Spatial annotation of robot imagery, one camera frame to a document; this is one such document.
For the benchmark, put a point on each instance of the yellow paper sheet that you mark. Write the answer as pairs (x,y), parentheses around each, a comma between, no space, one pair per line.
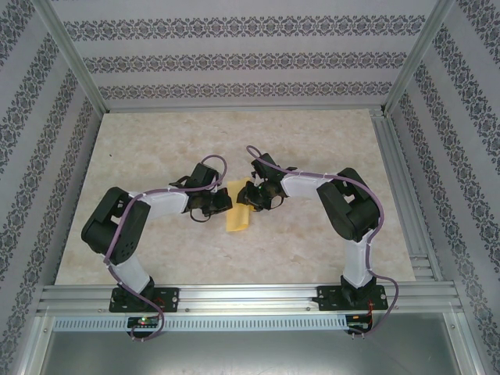
(236,220)

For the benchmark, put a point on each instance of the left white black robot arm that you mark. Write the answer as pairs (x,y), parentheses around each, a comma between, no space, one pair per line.
(164,201)

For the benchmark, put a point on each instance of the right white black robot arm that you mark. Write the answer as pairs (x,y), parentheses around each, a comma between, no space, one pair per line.
(308,185)

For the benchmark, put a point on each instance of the controller board with green light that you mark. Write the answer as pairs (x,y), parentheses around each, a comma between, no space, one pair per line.
(142,322)

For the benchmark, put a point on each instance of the grey metal tray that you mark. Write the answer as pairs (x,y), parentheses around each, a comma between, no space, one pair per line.
(250,355)

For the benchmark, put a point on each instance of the small controller board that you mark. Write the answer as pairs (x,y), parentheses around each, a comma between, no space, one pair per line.
(357,323)

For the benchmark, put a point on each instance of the aluminium mounting rail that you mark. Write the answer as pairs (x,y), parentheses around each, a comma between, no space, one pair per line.
(250,297)

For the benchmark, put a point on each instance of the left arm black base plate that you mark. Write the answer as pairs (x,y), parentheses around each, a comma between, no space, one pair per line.
(172,298)

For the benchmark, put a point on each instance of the aluminium side rail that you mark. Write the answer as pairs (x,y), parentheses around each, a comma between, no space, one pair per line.
(395,164)

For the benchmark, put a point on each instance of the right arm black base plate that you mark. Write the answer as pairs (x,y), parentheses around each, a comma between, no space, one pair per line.
(328,298)

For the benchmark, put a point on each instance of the aluminium frame post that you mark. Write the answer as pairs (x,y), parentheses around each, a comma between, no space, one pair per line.
(417,58)
(75,58)

